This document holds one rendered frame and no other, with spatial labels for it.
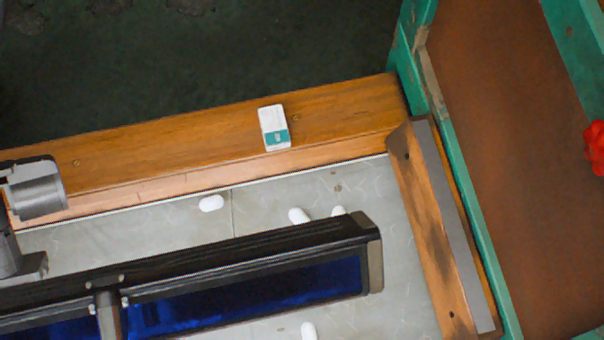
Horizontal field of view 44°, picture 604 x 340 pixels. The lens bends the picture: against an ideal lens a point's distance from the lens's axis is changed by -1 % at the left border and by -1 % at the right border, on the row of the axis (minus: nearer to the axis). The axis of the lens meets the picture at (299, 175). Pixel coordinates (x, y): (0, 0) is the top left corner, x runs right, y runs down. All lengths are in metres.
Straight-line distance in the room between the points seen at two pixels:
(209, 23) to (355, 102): 1.03
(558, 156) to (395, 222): 0.39
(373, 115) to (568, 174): 0.44
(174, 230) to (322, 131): 0.25
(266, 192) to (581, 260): 0.49
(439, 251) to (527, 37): 0.33
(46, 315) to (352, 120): 0.57
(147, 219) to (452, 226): 0.42
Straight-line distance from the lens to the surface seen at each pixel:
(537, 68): 0.71
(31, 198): 0.91
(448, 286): 0.93
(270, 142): 1.03
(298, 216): 1.02
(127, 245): 1.05
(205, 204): 1.03
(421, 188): 0.96
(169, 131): 1.07
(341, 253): 0.65
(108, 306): 0.64
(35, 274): 0.93
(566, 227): 0.73
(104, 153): 1.08
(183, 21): 2.08
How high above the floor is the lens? 1.73
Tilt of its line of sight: 69 degrees down
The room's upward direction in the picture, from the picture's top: 3 degrees clockwise
